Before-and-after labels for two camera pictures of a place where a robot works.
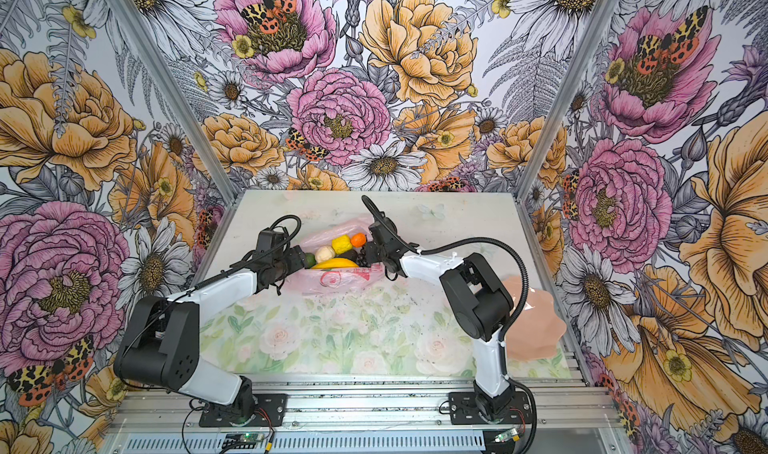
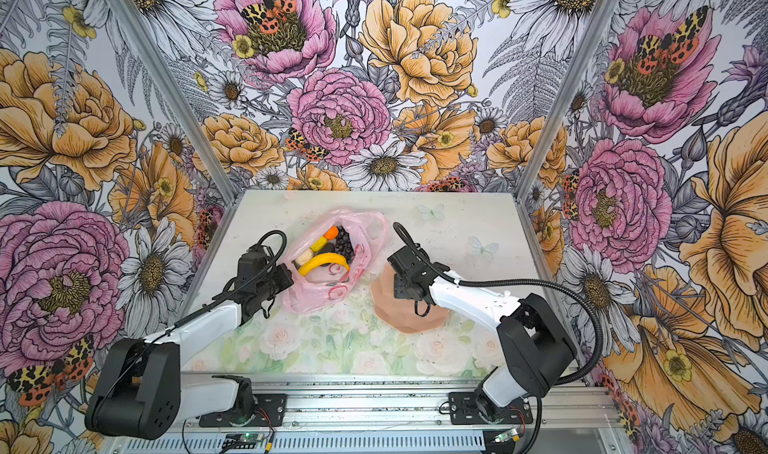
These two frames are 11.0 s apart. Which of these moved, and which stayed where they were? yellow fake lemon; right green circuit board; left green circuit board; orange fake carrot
Moved: orange fake carrot; yellow fake lemon
Stayed: left green circuit board; right green circuit board
